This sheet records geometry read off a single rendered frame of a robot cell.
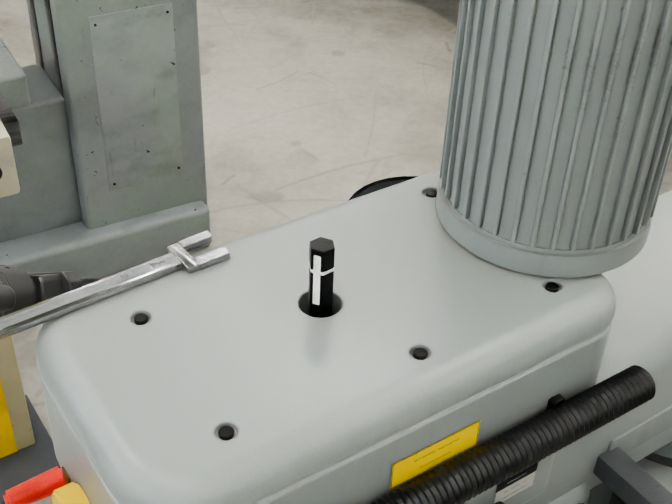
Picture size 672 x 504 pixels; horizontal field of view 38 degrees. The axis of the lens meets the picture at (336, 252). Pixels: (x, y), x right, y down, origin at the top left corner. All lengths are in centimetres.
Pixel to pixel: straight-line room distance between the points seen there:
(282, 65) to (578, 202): 469
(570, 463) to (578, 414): 18
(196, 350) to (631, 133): 38
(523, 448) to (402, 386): 14
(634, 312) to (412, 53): 468
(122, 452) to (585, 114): 43
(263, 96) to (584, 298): 436
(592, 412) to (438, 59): 482
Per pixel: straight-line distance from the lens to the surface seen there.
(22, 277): 144
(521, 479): 97
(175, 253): 86
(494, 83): 80
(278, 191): 438
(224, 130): 484
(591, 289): 87
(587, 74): 77
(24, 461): 326
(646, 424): 112
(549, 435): 85
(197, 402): 73
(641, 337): 105
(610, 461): 108
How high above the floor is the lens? 241
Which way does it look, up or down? 37 degrees down
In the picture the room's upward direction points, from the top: 3 degrees clockwise
